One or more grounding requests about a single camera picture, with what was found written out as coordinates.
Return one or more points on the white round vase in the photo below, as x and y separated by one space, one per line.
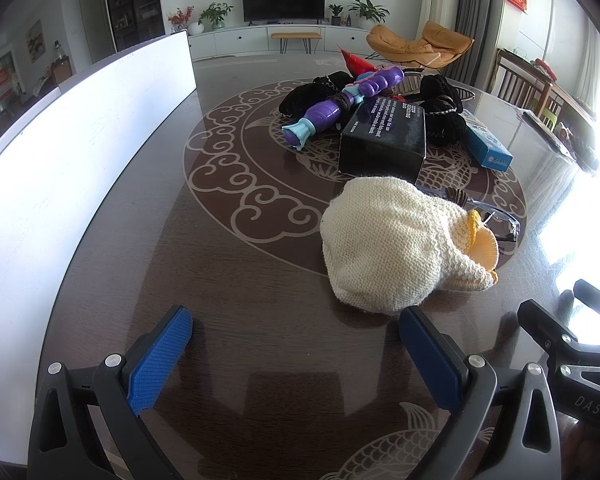
195 28

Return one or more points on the purple plastic toy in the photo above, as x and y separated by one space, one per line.
325 115

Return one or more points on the wooden dining chair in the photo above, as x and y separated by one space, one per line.
525 85

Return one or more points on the orange lounge chair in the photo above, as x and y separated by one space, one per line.
415 47

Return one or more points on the dark display cabinet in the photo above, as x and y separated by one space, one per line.
130 5

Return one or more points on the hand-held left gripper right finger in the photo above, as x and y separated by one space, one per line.
430 360

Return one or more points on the grey curtain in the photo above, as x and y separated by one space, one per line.
480 20

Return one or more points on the bushy green potted plant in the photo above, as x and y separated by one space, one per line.
216 12

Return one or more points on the cream knitted hat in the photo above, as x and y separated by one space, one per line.
390 245

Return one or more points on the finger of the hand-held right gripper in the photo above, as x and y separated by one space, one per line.
542 327
597 297

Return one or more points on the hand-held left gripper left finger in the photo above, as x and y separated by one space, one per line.
160 355

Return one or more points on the large leafy potted plant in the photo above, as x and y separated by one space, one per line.
369 10

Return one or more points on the framed wall painting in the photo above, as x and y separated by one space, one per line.
36 40

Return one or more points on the white TV cabinet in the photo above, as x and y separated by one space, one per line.
240 40

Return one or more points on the black velvet scrunchie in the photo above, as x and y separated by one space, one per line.
442 125
305 97

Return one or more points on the brown striped hair clip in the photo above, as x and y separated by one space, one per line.
456 195

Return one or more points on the wooden bench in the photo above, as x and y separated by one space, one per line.
295 36

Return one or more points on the red snack packet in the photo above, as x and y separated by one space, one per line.
357 62

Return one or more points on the person's right hand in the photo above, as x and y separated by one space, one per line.
577 447

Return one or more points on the blue white carton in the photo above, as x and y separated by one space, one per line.
487 147

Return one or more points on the brown patterned glass desktop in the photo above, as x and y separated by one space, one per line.
260 320

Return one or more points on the black cardboard box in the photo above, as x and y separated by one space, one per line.
380 145

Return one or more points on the small potted plant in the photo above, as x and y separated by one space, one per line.
335 12

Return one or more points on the black television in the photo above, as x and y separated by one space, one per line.
282 2

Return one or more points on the red flower arrangement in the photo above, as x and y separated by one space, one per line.
180 17

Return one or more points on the clear safety glasses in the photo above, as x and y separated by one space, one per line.
500 220

